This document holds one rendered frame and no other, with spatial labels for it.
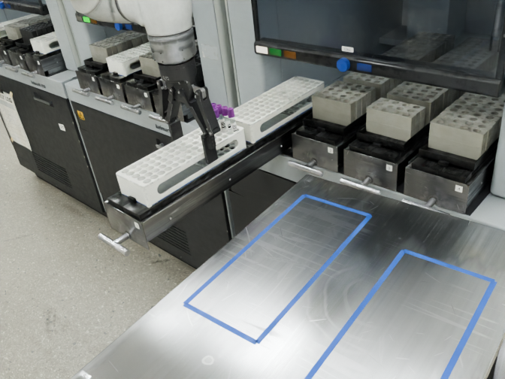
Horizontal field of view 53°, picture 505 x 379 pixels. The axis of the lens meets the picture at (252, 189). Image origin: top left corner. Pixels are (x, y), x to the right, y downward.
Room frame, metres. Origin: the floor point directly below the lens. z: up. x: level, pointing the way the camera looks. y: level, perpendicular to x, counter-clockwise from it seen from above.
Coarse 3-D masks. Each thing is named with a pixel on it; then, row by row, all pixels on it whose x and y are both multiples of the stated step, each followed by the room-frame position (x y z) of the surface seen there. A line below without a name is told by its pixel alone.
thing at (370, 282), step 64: (320, 192) 0.83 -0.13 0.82; (256, 256) 0.66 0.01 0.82; (320, 256) 0.64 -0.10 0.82; (384, 256) 0.62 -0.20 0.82; (448, 256) 0.60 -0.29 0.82; (192, 320) 0.54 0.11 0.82; (256, 320) 0.52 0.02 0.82; (320, 320) 0.51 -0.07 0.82; (384, 320) 0.49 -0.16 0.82; (448, 320) 0.48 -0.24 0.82
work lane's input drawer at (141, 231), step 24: (264, 144) 1.09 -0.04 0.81; (288, 144) 1.14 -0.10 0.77; (216, 168) 0.99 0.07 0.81; (240, 168) 1.02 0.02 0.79; (120, 192) 0.94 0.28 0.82; (192, 192) 0.92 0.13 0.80; (216, 192) 0.96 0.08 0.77; (120, 216) 0.88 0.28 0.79; (144, 216) 0.84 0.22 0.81; (168, 216) 0.87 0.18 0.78; (120, 240) 0.85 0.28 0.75; (144, 240) 0.83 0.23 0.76
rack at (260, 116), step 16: (288, 80) 1.33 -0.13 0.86; (304, 80) 1.32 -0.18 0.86; (320, 80) 1.30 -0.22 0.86; (272, 96) 1.24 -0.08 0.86; (288, 96) 1.22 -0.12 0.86; (304, 96) 1.22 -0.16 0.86; (240, 112) 1.16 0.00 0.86; (256, 112) 1.15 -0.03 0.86; (272, 112) 1.13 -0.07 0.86; (288, 112) 1.24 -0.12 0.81; (256, 128) 1.09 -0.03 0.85; (272, 128) 1.13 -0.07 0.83
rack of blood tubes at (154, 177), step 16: (224, 128) 1.08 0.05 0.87; (240, 128) 1.07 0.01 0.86; (176, 144) 1.03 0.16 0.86; (192, 144) 1.02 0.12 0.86; (224, 144) 1.02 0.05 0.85; (240, 144) 1.05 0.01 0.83; (144, 160) 0.98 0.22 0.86; (160, 160) 0.97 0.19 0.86; (176, 160) 0.97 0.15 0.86; (192, 160) 0.95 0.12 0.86; (128, 176) 0.91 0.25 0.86; (144, 176) 0.90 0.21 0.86; (160, 176) 0.90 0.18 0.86; (176, 176) 0.99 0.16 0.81; (192, 176) 0.95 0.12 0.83; (128, 192) 0.91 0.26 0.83; (144, 192) 0.86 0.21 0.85; (160, 192) 0.93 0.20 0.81
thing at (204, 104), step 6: (198, 90) 0.97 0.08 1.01; (198, 96) 0.97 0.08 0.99; (198, 102) 0.97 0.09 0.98; (204, 102) 0.97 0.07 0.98; (210, 102) 0.98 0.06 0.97; (204, 108) 0.96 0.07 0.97; (210, 108) 0.97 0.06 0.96; (204, 114) 0.96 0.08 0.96; (210, 114) 0.97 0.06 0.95; (204, 120) 0.96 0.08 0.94; (210, 120) 0.96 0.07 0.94; (216, 120) 0.97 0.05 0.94; (210, 126) 0.96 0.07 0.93; (216, 126) 0.97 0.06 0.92; (210, 132) 0.95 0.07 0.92; (216, 132) 0.96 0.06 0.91
